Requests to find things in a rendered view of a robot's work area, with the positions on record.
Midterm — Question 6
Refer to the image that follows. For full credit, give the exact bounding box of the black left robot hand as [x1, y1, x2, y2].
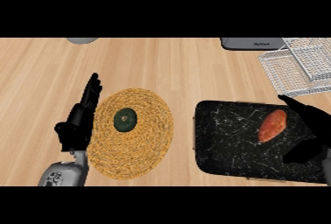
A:
[53, 72, 104, 153]

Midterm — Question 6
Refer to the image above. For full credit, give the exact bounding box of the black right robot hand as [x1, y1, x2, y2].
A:
[276, 94, 331, 165]

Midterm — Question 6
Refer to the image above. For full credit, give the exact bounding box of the grey flat appliance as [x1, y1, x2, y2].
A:
[219, 38, 290, 52]

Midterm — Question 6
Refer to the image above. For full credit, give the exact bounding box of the grey rounded object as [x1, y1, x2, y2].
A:
[65, 38, 101, 46]

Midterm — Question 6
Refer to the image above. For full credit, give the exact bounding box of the dark green round vegetable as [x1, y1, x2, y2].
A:
[112, 107, 139, 133]

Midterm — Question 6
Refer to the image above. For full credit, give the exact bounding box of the black marble tray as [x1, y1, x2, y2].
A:
[191, 100, 328, 185]

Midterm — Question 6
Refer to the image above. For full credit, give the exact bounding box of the round woven wicker placemat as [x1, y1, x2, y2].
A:
[86, 87, 176, 181]

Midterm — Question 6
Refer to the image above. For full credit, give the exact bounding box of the orange sweet potato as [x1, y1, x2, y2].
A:
[257, 108, 288, 144]

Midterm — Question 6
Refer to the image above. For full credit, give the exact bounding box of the white wire tiered basket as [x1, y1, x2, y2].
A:
[257, 38, 331, 98]

